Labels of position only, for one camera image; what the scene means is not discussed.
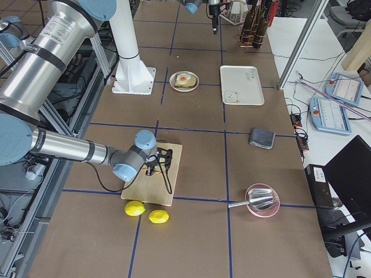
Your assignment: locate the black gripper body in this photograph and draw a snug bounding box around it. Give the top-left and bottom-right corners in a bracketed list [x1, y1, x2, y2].
[206, 0, 222, 19]
[145, 147, 173, 170]

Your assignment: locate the white plate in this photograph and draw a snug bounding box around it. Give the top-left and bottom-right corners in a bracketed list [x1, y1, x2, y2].
[169, 71, 199, 92]

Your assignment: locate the toasted bread slice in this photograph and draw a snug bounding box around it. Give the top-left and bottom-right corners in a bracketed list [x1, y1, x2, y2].
[143, 163, 169, 175]

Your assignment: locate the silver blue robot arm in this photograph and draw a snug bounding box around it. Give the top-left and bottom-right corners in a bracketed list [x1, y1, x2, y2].
[1, 1, 161, 182]
[180, 0, 224, 35]

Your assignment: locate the white bear tray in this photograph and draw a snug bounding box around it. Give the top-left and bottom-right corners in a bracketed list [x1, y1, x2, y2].
[220, 65, 264, 106]

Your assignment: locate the wooden cutting board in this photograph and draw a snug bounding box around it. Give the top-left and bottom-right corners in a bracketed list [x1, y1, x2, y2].
[121, 142, 183, 206]

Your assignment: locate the white mug rack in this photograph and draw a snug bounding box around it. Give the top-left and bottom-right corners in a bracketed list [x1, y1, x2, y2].
[220, 0, 249, 25]

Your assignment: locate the dark green wine bottle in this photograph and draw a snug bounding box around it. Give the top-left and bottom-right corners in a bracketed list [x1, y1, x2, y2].
[239, 0, 261, 46]

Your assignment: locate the whole yellow lemon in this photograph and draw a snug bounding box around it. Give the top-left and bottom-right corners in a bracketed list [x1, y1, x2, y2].
[124, 200, 146, 217]

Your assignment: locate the fried egg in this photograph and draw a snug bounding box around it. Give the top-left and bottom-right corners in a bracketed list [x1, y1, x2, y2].
[176, 74, 192, 84]

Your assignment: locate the bread slice on plate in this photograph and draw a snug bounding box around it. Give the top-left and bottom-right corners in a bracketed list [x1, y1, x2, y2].
[174, 75, 197, 89]

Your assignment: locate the folded grey cloth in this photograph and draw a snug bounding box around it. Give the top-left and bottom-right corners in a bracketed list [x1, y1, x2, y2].
[249, 127, 276, 149]

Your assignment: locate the metal scoop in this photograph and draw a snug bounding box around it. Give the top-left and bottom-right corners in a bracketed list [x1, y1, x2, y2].
[228, 188, 277, 211]

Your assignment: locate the pink bowl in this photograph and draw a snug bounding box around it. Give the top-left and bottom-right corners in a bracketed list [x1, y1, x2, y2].
[245, 184, 281, 218]

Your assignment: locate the purple rod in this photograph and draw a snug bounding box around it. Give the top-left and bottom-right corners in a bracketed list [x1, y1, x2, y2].
[299, 81, 370, 121]

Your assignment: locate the far blue teach pendant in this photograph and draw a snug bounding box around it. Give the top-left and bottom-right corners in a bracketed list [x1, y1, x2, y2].
[325, 72, 364, 107]

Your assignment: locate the blue teach pendant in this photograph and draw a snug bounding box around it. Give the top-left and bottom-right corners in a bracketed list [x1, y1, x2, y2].
[310, 97, 352, 136]
[325, 72, 364, 107]

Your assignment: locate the near blue teach pendant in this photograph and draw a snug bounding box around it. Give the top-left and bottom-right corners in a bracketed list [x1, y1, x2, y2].
[310, 97, 352, 136]

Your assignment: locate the black computer box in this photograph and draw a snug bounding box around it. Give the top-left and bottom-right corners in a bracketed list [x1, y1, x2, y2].
[304, 164, 343, 210]

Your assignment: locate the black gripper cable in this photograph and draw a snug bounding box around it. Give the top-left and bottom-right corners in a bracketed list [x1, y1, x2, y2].
[86, 149, 174, 195]

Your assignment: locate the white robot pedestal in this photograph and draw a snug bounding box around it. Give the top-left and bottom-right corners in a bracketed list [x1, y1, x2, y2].
[110, 0, 156, 95]

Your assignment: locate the aluminium frame post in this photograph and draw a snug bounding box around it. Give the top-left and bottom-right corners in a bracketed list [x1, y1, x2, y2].
[278, 0, 329, 90]

